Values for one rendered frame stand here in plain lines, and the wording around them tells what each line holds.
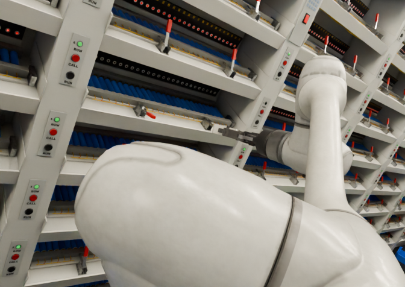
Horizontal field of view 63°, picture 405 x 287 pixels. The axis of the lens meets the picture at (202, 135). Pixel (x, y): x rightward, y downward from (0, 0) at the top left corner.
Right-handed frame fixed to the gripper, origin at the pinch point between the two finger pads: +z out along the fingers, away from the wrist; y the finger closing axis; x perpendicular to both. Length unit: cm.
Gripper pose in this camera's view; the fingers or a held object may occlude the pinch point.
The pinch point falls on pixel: (224, 131)
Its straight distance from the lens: 108.1
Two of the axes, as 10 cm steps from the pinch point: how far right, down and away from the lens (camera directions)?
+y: 7.4, 1.3, 6.6
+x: 2.3, -9.7, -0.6
